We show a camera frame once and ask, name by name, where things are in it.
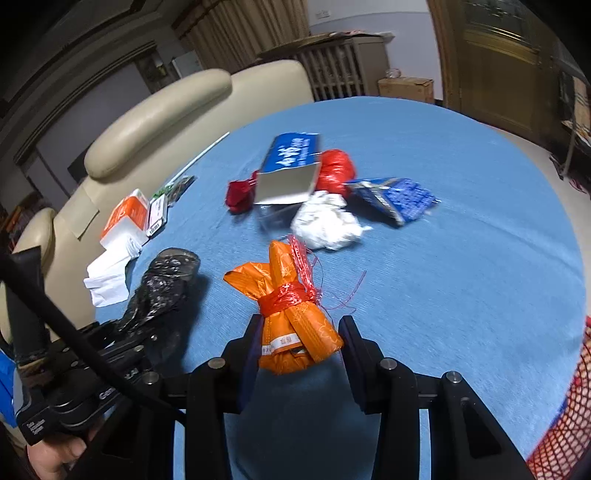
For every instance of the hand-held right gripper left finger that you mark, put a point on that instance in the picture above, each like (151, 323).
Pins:
(251, 350)

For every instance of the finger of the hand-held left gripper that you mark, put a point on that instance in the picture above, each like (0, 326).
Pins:
(134, 356)

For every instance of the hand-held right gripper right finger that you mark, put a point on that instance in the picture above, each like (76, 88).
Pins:
(349, 350)

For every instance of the orange plastic bag bundle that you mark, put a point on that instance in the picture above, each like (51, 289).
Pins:
(300, 332)

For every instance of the black plastic bag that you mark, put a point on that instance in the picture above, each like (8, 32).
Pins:
(161, 286)

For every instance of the red net strip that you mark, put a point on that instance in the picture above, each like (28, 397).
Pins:
(302, 265)

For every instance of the white plastic bag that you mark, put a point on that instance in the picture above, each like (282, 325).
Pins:
(323, 221)

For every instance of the blue foil packet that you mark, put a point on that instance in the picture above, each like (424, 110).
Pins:
(406, 198)

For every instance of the blue carton box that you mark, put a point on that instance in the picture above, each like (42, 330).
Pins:
(291, 159)

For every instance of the red plastic basket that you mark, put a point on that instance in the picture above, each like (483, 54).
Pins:
(568, 429)

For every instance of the person's left hand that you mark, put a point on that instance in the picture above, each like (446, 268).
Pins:
(53, 454)

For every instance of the person's blue clothing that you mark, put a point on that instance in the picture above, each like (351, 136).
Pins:
(5, 387)

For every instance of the white tissue paper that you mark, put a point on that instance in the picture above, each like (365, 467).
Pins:
(108, 277)

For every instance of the blue tablecloth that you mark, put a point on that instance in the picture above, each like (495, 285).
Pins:
(461, 277)

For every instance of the clear plastic wrapper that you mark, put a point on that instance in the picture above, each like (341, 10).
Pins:
(273, 217)

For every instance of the orange tissue pack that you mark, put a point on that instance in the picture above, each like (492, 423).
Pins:
(125, 217)

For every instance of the small black white box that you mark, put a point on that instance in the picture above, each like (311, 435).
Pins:
(157, 216)

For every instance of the dark red plastic bag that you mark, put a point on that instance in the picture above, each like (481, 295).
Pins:
(238, 194)

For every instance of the green packet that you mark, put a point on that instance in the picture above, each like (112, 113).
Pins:
(178, 187)

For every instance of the white stick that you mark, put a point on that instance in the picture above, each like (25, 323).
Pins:
(203, 154)

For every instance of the beige leather chair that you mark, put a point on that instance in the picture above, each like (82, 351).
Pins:
(272, 87)
(152, 120)

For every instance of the brown cardboard box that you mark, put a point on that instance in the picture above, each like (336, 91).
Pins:
(406, 88)

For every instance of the clear plastic bag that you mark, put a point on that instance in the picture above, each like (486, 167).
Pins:
(392, 73)

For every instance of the wooden radiator cover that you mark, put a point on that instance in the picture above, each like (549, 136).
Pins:
(337, 69)

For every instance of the white appliance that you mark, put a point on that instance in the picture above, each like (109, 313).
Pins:
(187, 64)

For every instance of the wooden double door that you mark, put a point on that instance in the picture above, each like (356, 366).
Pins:
(498, 69)

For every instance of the beige curtain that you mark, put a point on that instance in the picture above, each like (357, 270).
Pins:
(240, 27)

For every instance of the dark wooden partition frame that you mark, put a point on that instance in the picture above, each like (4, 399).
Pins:
(69, 60)

